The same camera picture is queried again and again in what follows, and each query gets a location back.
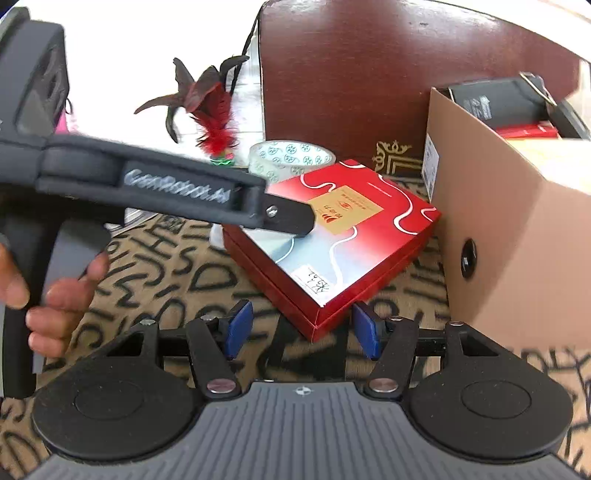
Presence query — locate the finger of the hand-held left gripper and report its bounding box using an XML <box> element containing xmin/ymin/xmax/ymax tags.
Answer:
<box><xmin>264</xmin><ymin>193</ymin><xmax>317</xmax><ymax>238</ymax></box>

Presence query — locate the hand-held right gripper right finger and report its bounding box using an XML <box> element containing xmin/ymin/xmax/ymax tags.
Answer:
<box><xmin>352</xmin><ymin>302</ymin><xmax>504</xmax><ymax>400</ymax></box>

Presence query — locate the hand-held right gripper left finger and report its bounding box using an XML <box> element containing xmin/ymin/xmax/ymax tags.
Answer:
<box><xmin>99</xmin><ymin>299</ymin><xmax>254</xmax><ymax>401</ymax></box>

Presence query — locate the red patterned box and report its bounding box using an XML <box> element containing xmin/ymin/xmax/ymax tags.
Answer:
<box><xmin>222</xmin><ymin>159</ymin><xmax>443</xmax><ymax>343</ymax></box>

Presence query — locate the brown cardboard box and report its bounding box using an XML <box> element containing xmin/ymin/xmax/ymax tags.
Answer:
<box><xmin>422</xmin><ymin>85</ymin><xmax>591</xmax><ymax>356</ymax></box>

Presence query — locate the person's left hand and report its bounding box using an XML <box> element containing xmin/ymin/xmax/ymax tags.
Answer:
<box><xmin>0</xmin><ymin>242</ymin><xmax>110</xmax><ymax>358</ymax></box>

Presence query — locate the clear printed tape roll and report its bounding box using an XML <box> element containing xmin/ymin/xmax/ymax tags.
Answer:
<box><xmin>248</xmin><ymin>140</ymin><xmax>337</xmax><ymax>185</ymax></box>

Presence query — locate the letter printed blanket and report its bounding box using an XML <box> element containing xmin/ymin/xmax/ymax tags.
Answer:
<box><xmin>0</xmin><ymin>171</ymin><xmax>591</xmax><ymax>480</ymax></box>

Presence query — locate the red black feather shuttlecock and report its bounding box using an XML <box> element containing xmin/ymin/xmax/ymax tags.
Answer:
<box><xmin>134</xmin><ymin>54</ymin><xmax>250</xmax><ymax>166</ymax></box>

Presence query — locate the dark brown board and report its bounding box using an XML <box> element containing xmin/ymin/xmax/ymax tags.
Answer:
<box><xmin>256</xmin><ymin>0</ymin><xmax>585</xmax><ymax>178</ymax></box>

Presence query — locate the black box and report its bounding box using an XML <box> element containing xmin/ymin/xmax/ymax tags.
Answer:
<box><xmin>447</xmin><ymin>76</ymin><xmax>561</xmax><ymax>132</ymax></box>

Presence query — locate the small red box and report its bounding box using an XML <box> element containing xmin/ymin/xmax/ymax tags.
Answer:
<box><xmin>496</xmin><ymin>122</ymin><xmax>563</xmax><ymax>140</ymax></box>

